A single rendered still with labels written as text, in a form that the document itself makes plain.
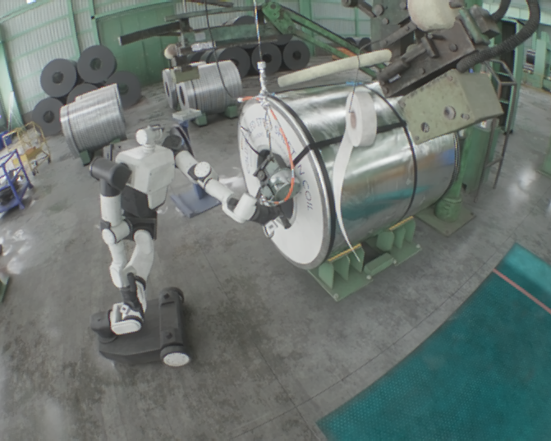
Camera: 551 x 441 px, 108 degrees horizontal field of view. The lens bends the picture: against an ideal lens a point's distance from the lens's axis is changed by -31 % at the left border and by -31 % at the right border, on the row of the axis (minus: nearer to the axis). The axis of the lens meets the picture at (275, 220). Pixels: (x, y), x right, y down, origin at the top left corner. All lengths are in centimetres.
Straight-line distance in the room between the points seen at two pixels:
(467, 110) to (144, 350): 197
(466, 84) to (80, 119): 626
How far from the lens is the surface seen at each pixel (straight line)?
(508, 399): 215
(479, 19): 68
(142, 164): 127
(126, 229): 136
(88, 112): 642
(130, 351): 204
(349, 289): 223
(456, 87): 66
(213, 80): 660
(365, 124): 80
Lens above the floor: 169
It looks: 35 degrees down
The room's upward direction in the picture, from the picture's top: 6 degrees counter-clockwise
